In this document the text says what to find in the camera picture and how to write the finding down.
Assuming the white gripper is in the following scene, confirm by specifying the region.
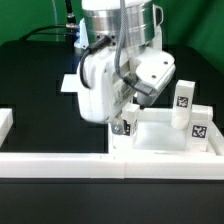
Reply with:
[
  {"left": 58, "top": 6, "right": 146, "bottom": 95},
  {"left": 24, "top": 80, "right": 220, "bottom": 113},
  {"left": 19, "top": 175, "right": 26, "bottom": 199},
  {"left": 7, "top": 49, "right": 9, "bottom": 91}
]
[{"left": 77, "top": 47, "right": 135, "bottom": 135}]

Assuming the white square table top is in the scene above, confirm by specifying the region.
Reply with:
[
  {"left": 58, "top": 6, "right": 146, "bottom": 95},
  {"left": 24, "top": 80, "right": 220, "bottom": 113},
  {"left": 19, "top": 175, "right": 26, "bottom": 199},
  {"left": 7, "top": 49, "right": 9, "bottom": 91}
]
[{"left": 109, "top": 108, "right": 224, "bottom": 156}]

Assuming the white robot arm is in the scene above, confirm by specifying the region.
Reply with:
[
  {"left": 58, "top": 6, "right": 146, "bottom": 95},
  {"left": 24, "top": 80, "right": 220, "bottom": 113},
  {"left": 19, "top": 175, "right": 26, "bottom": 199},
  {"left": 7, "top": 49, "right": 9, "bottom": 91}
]
[{"left": 77, "top": 0, "right": 165, "bottom": 135}]

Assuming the white fiducial marker sheet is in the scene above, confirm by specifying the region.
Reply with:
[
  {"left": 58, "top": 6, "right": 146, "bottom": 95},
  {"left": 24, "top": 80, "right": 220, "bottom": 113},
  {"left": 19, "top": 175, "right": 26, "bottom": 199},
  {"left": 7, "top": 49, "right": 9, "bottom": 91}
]
[{"left": 61, "top": 74, "right": 80, "bottom": 93}]

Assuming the white U-shaped obstacle fence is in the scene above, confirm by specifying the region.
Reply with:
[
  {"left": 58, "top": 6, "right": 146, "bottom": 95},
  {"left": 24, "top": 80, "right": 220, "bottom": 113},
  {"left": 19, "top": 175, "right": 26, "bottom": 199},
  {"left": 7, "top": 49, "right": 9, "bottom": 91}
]
[{"left": 0, "top": 108, "right": 224, "bottom": 181}]

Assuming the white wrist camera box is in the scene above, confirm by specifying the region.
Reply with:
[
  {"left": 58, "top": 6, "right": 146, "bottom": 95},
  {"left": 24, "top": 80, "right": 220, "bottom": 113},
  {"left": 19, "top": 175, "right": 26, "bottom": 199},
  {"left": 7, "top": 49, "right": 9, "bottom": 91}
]
[{"left": 129, "top": 48, "right": 175, "bottom": 107}]

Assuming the black cable bundle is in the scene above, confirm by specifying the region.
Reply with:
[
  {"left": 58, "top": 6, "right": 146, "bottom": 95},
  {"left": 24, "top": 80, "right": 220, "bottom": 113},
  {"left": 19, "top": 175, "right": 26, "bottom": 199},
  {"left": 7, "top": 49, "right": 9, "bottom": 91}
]
[{"left": 19, "top": 0, "right": 80, "bottom": 43}]

